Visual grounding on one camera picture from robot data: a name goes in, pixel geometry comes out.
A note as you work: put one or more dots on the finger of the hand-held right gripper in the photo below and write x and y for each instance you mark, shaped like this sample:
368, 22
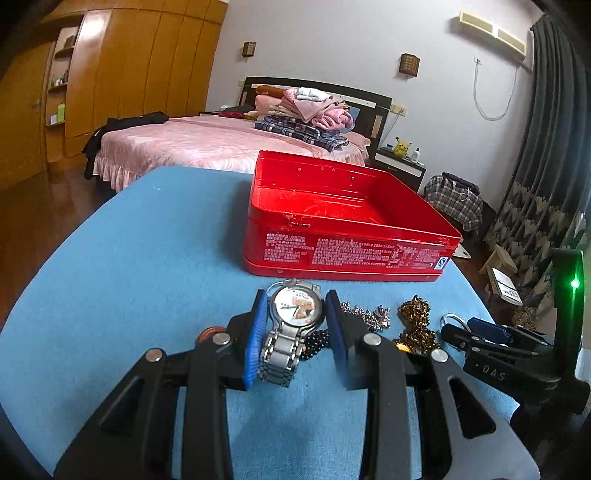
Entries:
485, 328
461, 339

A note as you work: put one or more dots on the plaid bag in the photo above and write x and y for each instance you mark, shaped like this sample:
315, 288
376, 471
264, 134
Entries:
455, 203

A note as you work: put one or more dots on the blue plaid folded blanket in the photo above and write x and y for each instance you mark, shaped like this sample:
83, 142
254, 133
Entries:
295, 129

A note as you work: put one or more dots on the wooden wardrobe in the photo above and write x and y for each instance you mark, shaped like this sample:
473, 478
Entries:
138, 69

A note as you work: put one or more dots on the dark red garment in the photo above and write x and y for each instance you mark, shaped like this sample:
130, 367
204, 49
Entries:
235, 112

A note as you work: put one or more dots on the dark nightstand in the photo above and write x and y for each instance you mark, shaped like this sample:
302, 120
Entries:
401, 168

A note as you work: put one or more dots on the wooden stool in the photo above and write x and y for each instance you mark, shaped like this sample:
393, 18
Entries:
501, 258

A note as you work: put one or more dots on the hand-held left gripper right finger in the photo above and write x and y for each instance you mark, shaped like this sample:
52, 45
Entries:
341, 341

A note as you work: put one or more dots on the patterned grey curtain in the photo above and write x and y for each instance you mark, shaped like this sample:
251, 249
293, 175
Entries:
545, 161

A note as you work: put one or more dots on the cream wall vent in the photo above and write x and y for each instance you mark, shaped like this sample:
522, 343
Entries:
494, 30

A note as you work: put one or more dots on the yellow plush toy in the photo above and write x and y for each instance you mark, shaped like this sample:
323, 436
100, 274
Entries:
400, 147

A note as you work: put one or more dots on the wall socket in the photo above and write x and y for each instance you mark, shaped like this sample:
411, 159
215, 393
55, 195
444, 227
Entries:
398, 110

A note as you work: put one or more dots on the white labelled box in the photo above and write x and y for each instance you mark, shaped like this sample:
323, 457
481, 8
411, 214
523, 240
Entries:
505, 286

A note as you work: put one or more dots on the white bathroom scale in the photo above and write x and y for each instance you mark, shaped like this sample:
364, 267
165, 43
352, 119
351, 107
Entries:
463, 253

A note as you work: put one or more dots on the dark wooden headboard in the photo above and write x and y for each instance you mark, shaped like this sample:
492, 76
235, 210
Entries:
369, 104

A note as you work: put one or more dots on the pink folded clothes pile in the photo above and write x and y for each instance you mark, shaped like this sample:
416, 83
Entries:
328, 115

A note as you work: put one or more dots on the silver wristwatch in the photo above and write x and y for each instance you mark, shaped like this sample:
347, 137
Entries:
295, 309

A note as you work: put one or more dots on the bed with pink cover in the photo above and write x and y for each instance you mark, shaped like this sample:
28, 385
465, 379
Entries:
194, 143

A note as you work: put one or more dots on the large wooden wall lamp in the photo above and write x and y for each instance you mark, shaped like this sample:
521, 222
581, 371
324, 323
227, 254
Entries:
409, 64

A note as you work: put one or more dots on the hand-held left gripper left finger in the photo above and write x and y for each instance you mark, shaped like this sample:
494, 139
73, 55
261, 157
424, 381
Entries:
256, 341

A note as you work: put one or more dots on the red tin box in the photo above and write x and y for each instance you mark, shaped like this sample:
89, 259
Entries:
351, 217

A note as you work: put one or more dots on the white folded cloth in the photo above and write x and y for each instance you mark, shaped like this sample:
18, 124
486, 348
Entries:
311, 93

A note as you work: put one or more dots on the green box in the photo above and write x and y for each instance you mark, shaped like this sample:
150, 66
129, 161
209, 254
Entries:
57, 114

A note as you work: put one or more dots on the black clothing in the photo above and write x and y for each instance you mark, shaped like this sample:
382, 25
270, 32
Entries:
124, 122

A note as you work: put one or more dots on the small wooden wall lamp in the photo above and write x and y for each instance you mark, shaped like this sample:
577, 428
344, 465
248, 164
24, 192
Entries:
249, 49

